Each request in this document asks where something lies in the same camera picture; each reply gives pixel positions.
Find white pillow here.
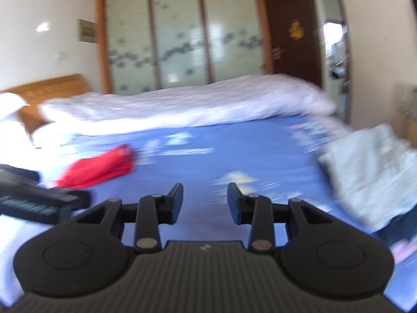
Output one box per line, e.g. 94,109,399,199
31,122,77,150
0,92,31,122

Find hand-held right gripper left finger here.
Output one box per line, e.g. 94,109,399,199
76,183,185,254

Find pale patterned cloth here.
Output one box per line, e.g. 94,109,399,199
317,123,417,233

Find white quilt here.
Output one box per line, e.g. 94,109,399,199
38,74,338,137

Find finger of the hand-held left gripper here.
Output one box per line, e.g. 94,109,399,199
49,187,92,210

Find blue printed bedsheet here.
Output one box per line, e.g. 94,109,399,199
39,114,378,248

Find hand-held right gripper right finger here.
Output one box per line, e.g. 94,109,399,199
227,183,327,254

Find red pants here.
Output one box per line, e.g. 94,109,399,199
56,144,135,190

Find dark brown door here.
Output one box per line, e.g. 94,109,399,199
261,0,323,88

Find dark blue cloth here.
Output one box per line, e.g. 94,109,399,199
374,213,417,248

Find wall electrical panel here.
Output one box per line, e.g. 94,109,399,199
77,19,99,43

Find wooden wardrobe with glass doors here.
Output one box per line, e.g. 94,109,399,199
96,0,272,96

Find wooden headboard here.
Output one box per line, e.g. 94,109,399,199
0,73,91,135

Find gold door ornament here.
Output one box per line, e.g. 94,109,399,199
288,19,304,42

